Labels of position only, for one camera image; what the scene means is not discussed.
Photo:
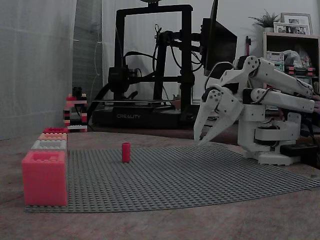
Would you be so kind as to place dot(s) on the grey brick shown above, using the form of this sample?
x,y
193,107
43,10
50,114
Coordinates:
x,y
37,145

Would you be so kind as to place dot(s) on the wooden shelf unit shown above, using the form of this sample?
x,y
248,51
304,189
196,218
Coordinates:
x,y
287,40

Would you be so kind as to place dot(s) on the dark red brick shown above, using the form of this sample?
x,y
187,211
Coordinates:
x,y
55,130

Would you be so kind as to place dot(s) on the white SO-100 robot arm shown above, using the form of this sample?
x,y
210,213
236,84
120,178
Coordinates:
x,y
275,75

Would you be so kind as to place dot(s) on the small potted green plant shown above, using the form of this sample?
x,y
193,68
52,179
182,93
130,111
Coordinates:
x,y
266,20

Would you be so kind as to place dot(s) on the grey Lego baseplate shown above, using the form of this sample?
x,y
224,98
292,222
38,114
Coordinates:
x,y
175,175

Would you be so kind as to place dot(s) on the white sheer curtain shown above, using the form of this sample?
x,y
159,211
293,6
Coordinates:
x,y
35,70

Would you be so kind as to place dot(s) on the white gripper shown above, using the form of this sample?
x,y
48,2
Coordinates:
x,y
230,103

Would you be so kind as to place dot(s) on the black Creality 3D printer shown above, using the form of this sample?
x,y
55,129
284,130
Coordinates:
x,y
140,116

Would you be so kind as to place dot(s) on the red pen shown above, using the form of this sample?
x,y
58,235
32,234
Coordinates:
x,y
248,45

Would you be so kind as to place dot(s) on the red white block tower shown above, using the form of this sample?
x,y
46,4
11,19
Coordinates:
x,y
75,105

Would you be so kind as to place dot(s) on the orange brick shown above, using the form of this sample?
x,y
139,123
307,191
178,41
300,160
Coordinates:
x,y
52,136

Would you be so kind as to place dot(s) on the large pink brick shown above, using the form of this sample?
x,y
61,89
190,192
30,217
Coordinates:
x,y
45,182

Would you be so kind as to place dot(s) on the large white picture frame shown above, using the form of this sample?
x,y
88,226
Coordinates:
x,y
296,18

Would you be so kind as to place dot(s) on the small red brick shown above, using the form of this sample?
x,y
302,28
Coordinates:
x,y
126,152

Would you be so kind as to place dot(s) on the black computer monitor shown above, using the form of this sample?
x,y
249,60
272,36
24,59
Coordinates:
x,y
220,42

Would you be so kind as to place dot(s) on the small white picture frame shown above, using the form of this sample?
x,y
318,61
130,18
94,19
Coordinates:
x,y
291,28

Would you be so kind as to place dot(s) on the clear plastic bag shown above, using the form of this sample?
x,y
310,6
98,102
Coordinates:
x,y
291,57

